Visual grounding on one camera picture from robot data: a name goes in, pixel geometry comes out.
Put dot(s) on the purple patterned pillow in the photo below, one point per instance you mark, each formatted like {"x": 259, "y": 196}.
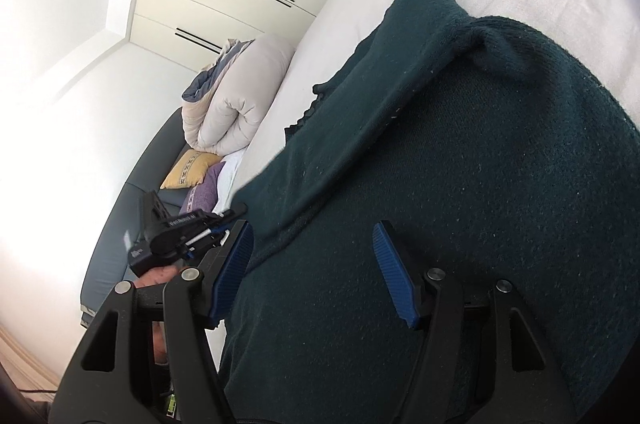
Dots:
{"x": 205, "y": 191}

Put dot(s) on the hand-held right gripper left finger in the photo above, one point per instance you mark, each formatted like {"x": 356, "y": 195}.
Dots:
{"x": 231, "y": 271}

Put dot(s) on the person's left hand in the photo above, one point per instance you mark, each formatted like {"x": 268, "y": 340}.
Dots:
{"x": 155, "y": 276}

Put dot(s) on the dark green towel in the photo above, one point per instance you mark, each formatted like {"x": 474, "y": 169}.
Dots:
{"x": 450, "y": 184}

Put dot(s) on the folded beige duvet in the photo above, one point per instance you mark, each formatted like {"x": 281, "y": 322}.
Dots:
{"x": 235, "y": 99}

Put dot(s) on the white smooth pillow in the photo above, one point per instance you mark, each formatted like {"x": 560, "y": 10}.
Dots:
{"x": 229, "y": 176}

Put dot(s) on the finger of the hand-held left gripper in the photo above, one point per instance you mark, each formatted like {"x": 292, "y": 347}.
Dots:
{"x": 220, "y": 233}
{"x": 231, "y": 210}

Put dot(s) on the yellow patterned pillow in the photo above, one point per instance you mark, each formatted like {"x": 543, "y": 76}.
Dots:
{"x": 190, "y": 169}

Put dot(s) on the dark grey padded headboard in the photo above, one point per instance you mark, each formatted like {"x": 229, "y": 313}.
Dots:
{"x": 135, "y": 214}

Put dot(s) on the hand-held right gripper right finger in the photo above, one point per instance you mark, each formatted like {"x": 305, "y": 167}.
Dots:
{"x": 395, "y": 274}

